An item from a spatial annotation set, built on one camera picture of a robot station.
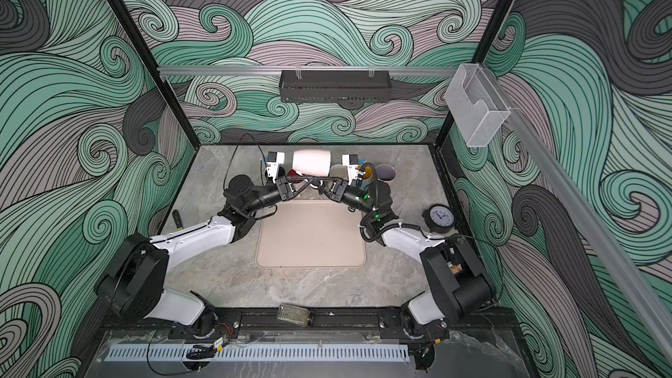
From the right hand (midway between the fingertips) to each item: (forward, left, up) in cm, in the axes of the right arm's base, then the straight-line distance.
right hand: (314, 183), depth 72 cm
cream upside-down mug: (+2, +6, +2) cm, 7 cm away
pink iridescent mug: (+20, -26, -21) cm, 39 cm away
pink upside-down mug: (+4, 0, +5) cm, 6 cm away
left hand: (0, 0, +1) cm, 1 cm away
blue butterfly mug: (-1, -15, +6) cm, 16 cm away
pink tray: (-1, +3, -31) cm, 31 cm away
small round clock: (+3, -44, -26) cm, 51 cm away
